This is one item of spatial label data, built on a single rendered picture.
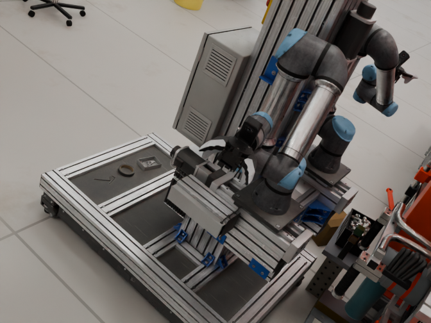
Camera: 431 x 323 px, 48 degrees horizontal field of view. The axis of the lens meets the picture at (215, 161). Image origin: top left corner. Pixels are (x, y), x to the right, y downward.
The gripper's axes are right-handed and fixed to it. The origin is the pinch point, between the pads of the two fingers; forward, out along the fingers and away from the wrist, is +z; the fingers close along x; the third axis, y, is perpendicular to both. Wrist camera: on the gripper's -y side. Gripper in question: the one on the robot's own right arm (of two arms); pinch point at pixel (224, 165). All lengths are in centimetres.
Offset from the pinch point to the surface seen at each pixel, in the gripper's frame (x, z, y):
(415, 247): -66, -46, 14
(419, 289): -76, -43, 25
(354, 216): -62, -118, 60
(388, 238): -56, -42, 15
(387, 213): -57, -68, 21
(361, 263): -53, -33, 23
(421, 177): -101, -218, 64
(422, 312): -72, -23, 18
